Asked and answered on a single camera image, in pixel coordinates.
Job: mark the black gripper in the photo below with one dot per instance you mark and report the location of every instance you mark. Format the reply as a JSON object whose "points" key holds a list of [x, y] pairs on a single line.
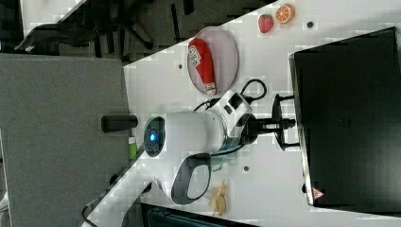
{"points": [[252, 128]]}

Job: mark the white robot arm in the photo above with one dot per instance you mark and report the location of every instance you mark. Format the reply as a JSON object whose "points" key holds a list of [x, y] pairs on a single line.
{"points": [[178, 149]]}

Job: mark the green mug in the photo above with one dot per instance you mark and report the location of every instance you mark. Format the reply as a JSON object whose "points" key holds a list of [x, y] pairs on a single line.
{"points": [[218, 161]]}

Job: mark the grey oval plate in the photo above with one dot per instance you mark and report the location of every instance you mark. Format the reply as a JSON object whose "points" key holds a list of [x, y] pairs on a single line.
{"points": [[225, 59]]}

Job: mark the toy banana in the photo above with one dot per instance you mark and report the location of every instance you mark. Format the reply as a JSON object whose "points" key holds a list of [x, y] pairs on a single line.
{"points": [[216, 197]]}

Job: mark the red ketchup bottle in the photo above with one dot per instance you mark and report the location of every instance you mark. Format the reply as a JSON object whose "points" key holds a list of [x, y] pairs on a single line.
{"points": [[201, 57]]}

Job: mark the toy strawberry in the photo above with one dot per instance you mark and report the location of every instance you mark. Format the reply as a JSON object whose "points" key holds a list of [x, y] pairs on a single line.
{"points": [[265, 23]]}

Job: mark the toy orange slice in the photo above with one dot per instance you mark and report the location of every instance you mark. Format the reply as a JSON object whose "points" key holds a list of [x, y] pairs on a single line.
{"points": [[285, 14]]}

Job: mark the dark blue bin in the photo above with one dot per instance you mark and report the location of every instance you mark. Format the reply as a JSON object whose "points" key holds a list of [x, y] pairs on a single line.
{"points": [[158, 216]]}

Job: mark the black cup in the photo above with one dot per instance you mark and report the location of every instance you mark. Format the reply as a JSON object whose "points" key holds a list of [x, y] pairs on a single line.
{"points": [[112, 123]]}

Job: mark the black office chair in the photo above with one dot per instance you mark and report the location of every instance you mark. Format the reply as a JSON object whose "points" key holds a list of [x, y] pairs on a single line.
{"points": [[77, 22]]}

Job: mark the green handled tool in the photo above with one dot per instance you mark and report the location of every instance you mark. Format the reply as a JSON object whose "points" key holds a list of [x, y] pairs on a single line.
{"points": [[132, 147]]}

